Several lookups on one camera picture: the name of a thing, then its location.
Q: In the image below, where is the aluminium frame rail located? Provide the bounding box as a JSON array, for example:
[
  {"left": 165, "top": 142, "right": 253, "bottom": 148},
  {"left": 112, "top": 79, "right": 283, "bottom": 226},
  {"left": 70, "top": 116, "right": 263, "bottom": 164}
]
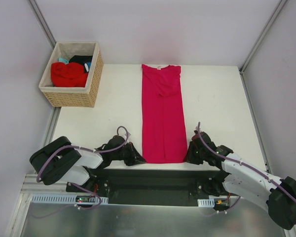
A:
[{"left": 21, "top": 158, "right": 70, "bottom": 192}]

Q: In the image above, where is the magenta pink t shirt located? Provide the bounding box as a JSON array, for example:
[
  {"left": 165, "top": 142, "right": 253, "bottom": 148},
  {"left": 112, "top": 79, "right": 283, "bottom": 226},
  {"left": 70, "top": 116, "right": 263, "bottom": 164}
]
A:
[{"left": 142, "top": 65, "right": 187, "bottom": 164}]

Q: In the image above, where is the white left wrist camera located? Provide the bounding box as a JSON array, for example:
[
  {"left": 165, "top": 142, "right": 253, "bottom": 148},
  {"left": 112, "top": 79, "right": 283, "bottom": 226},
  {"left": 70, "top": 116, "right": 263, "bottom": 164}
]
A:
[{"left": 123, "top": 132, "right": 131, "bottom": 138}]

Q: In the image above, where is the black t shirt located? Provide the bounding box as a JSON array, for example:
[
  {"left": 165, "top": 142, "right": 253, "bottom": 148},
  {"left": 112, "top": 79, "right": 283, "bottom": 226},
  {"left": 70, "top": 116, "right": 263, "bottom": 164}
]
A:
[{"left": 69, "top": 55, "right": 93, "bottom": 73}]

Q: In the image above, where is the left white cable duct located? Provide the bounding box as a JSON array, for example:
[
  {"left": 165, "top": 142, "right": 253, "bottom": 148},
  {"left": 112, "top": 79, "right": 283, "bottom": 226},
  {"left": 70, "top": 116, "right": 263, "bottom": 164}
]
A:
[{"left": 32, "top": 194, "right": 99, "bottom": 205}]

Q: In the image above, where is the white cable duct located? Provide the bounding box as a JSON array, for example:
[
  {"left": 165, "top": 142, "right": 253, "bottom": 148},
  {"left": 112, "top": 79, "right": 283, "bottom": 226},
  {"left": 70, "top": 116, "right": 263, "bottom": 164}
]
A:
[
  {"left": 197, "top": 198, "right": 215, "bottom": 208},
  {"left": 32, "top": 194, "right": 99, "bottom": 205}
]

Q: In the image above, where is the left aluminium frame post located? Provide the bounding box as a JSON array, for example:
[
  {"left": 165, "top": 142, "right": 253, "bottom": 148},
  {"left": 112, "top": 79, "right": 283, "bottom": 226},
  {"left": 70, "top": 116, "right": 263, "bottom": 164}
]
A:
[{"left": 27, "top": 0, "right": 56, "bottom": 48}]

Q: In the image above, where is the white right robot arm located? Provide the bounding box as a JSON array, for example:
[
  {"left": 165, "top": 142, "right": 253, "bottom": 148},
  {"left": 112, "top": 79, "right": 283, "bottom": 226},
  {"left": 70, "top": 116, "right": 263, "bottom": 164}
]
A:
[{"left": 185, "top": 132, "right": 296, "bottom": 230}]

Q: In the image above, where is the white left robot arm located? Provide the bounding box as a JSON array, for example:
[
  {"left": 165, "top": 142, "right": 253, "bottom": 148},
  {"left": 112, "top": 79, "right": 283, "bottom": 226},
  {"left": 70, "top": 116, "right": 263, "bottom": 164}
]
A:
[{"left": 30, "top": 135, "right": 147, "bottom": 192}]

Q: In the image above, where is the right aluminium frame post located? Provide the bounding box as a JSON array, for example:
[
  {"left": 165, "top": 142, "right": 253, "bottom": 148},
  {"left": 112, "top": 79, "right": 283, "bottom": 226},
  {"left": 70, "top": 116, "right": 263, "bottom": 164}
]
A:
[{"left": 239, "top": 0, "right": 290, "bottom": 75}]

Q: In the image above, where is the red t shirt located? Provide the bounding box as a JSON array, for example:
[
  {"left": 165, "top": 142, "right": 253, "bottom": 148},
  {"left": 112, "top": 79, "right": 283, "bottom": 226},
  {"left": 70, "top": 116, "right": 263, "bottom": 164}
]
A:
[{"left": 50, "top": 62, "right": 88, "bottom": 87}]

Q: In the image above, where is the aluminium frame post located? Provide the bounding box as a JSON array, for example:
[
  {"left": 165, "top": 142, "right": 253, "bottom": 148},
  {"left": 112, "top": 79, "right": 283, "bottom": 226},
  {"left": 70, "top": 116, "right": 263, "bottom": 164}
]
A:
[
  {"left": 27, "top": 0, "right": 56, "bottom": 48},
  {"left": 239, "top": 0, "right": 290, "bottom": 75}
]

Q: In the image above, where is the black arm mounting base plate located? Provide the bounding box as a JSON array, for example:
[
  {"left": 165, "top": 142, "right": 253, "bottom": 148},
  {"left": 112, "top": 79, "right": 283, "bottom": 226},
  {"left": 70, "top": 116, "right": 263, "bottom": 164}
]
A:
[{"left": 65, "top": 167, "right": 240, "bottom": 205}]

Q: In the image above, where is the right white cable duct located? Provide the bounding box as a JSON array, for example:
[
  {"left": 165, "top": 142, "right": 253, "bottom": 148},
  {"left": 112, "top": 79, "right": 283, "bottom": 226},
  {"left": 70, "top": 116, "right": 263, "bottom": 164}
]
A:
[{"left": 197, "top": 198, "right": 215, "bottom": 208}]

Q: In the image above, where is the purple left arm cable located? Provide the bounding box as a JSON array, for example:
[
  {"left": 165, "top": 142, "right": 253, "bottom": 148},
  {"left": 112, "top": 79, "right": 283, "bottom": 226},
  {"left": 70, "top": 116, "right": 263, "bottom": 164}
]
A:
[{"left": 31, "top": 126, "right": 129, "bottom": 218}]

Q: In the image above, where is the wicker basket with liner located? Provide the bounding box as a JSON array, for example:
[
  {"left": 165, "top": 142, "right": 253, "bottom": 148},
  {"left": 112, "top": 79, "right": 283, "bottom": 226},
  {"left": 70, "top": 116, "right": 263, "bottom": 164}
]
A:
[{"left": 39, "top": 41, "right": 104, "bottom": 107}]

